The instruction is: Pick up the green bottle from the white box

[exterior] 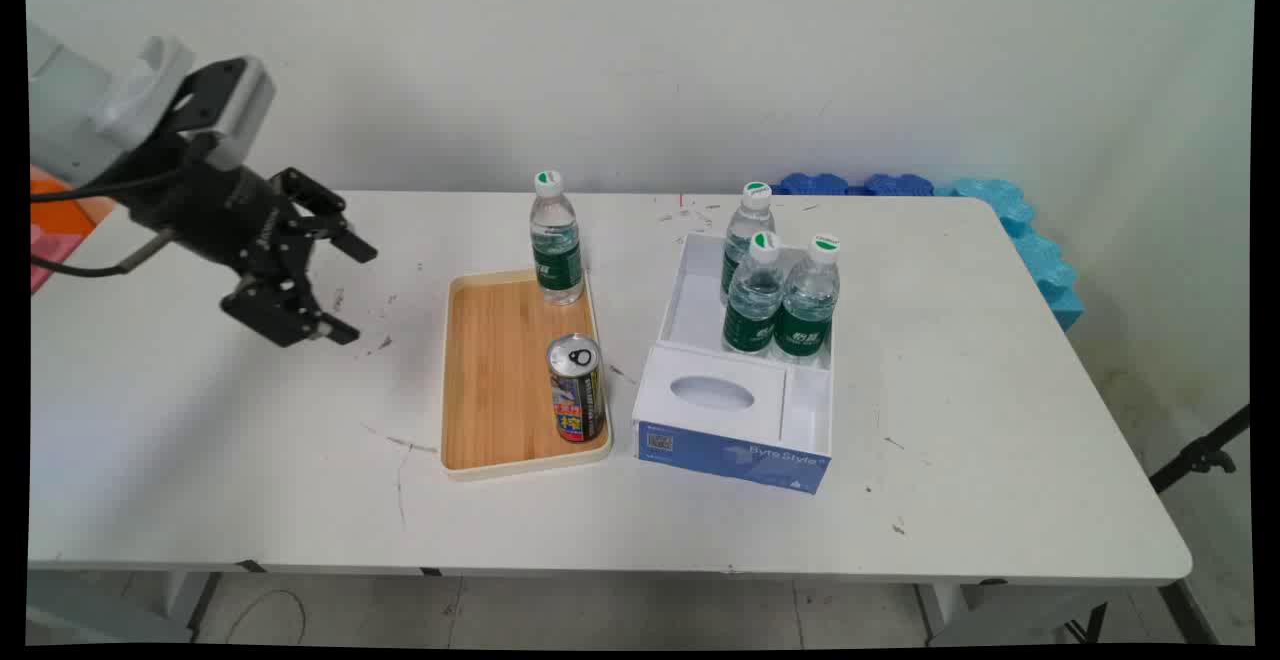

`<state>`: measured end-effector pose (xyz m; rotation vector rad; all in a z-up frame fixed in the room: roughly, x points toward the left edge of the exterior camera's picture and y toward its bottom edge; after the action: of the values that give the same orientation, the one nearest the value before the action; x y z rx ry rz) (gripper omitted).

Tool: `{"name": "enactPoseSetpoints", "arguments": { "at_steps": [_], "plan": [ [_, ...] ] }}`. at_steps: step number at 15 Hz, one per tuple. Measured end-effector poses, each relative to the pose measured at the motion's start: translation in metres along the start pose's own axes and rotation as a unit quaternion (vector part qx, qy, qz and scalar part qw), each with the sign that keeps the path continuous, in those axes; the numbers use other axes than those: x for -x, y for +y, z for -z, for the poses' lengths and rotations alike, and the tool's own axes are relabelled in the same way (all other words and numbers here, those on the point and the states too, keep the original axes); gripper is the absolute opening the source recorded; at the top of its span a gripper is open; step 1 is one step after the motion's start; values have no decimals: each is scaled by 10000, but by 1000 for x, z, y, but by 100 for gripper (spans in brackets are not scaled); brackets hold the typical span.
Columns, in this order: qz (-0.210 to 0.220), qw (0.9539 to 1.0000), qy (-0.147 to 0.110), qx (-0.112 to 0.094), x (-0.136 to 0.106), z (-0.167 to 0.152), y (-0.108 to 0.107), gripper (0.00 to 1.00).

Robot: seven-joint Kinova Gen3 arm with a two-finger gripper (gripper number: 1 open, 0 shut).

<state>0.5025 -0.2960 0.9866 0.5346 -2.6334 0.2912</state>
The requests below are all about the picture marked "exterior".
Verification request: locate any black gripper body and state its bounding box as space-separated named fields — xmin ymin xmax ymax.
xmin=118 ymin=148 xmax=306 ymax=273

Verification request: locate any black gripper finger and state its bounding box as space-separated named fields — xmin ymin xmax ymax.
xmin=268 ymin=168 xmax=380 ymax=264
xmin=220 ymin=265 xmax=362 ymax=349

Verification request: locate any green label water bottle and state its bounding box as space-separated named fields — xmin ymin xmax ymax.
xmin=772 ymin=234 xmax=842 ymax=362
xmin=722 ymin=231 xmax=786 ymax=357
xmin=529 ymin=170 xmax=587 ymax=307
xmin=719 ymin=181 xmax=777 ymax=306

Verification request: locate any orange box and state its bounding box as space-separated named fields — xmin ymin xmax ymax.
xmin=28 ymin=166 xmax=117 ymax=241

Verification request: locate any pink box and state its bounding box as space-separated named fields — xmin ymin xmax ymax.
xmin=28 ymin=224 xmax=83 ymax=295

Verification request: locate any bamboo wooden tray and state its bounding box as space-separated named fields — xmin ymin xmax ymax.
xmin=439 ymin=269 xmax=614 ymax=483

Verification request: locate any black silver drink can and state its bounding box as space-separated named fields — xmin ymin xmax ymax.
xmin=545 ymin=332 xmax=608 ymax=445

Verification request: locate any grey table leg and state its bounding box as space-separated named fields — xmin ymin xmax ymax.
xmin=28 ymin=570 xmax=223 ymax=646

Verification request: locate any blue white cardboard box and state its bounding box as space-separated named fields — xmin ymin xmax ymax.
xmin=631 ymin=231 xmax=835 ymax=496

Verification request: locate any light blue foam mat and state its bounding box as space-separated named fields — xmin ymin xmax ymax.
xmin=934 ymin=177 xmax=1086 ymax=332

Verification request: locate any black tripod stand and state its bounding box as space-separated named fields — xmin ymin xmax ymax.
xmin=1148 ymin=404 xmax=1253 ymax=646

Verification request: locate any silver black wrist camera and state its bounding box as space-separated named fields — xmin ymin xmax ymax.
xmin=160 ymin=56 xmax=277 ymax=173

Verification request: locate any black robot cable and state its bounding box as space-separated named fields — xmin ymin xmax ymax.
xmin=28 ymin=162 xmax=206 ymax=279

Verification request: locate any black floor cable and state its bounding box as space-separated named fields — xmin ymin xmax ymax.
xmin=222 ymin=588 xmax=309 ymax=647

